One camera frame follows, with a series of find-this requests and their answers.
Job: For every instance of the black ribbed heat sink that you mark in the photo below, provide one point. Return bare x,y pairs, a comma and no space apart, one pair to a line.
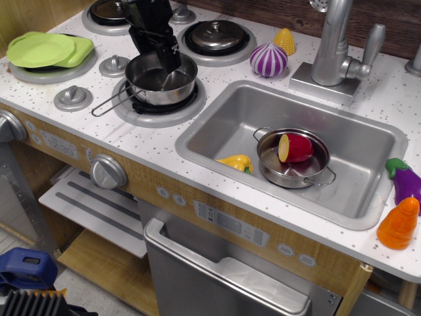
24,303

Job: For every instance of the stove burner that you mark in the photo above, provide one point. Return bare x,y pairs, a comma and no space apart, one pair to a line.
53,74
225,57
104,27
134,111

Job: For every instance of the grey fixture right edge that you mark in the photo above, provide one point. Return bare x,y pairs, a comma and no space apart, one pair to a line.
413,65

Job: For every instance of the yellow toy bell pepper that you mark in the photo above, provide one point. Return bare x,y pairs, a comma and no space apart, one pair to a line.
239,162

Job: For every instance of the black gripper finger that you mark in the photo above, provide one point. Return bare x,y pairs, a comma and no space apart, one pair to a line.
143,40
168,52

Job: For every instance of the large grey oven knob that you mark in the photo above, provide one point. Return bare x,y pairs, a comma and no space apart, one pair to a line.
106,173

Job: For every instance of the white oven rack shelf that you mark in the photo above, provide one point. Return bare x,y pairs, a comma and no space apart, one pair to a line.
110,214

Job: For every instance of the front right stove burner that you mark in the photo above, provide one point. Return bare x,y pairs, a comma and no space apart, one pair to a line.
134,111

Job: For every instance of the grey sink basin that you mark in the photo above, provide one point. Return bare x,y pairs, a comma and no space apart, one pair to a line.
359,148

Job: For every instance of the steel pot lid left burner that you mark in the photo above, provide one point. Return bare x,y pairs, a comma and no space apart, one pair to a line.
108,9

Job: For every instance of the back right stove burner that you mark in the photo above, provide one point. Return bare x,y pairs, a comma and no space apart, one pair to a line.
225,57

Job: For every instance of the grey oven knob left edge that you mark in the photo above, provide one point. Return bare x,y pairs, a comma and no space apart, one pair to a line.
11,128

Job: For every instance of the front left stove burner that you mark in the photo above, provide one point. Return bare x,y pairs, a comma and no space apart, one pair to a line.
53,74

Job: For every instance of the steel pot lid burner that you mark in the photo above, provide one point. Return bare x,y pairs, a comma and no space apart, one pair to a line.
217,35
108,9

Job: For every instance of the square green plastic plate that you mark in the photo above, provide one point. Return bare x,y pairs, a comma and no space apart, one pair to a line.
83,47

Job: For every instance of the silver dishwasher door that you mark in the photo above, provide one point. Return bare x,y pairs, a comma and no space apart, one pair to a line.
209,276

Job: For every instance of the red toy apple half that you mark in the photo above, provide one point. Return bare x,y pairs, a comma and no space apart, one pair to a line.
294,148

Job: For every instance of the grey stovetop knob back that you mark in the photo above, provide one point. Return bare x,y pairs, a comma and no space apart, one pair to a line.
182,15

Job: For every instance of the yellow toy corn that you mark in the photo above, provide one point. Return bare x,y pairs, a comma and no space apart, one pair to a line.
284,39

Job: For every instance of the purple toy eggplant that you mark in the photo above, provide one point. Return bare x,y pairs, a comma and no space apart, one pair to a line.
405,180

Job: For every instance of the grey oven door left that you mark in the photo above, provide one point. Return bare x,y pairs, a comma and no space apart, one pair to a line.
22,222

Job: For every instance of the round green plastic plate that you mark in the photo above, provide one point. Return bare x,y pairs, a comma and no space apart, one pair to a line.
40,50

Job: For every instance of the grey stovetop knob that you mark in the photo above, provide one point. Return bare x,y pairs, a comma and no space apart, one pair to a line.
114,67
182,15
73,98

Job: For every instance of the steel saucepan with wire handle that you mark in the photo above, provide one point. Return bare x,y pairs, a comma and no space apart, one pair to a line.
150,83

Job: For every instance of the steel pot lid right burner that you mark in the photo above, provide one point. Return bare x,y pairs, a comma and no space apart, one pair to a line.
217,35

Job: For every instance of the purple white toy onion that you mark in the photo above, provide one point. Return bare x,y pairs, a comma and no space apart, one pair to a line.
268,60

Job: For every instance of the silver toy faucet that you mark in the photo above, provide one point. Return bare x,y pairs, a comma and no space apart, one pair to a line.
334,75

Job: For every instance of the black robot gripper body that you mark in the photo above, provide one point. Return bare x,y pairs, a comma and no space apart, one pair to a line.
152,16

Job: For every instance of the back left stove burner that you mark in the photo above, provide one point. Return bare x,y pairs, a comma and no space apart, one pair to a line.
104,27

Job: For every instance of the grey stovetop knob front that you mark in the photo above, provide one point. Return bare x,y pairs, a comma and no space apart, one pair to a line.
73,98

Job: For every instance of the grey stovetop knob middle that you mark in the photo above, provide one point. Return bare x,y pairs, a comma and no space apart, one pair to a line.
114,67

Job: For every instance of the blue clamp tool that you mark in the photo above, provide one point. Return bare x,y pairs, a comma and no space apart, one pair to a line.
26,269

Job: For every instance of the small steel two-handled pot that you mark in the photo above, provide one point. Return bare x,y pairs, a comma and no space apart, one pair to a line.
313,171

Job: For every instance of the orange toy carrot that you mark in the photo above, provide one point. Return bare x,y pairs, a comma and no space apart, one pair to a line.
397,229

